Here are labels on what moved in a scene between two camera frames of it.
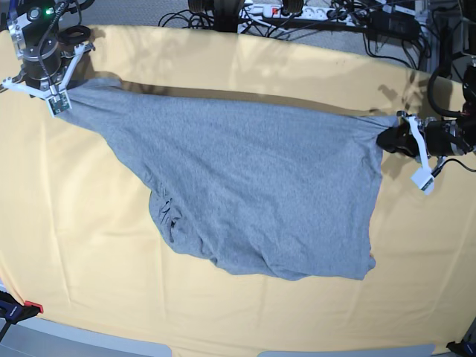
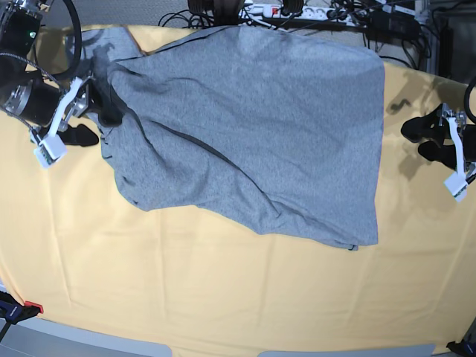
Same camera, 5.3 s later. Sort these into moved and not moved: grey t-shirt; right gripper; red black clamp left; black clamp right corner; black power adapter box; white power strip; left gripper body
Moved: right gripper; left gripper body; grey t-shirt
Not moved: white power strip; black clamp right corner; red black clamp left; black power adapter box
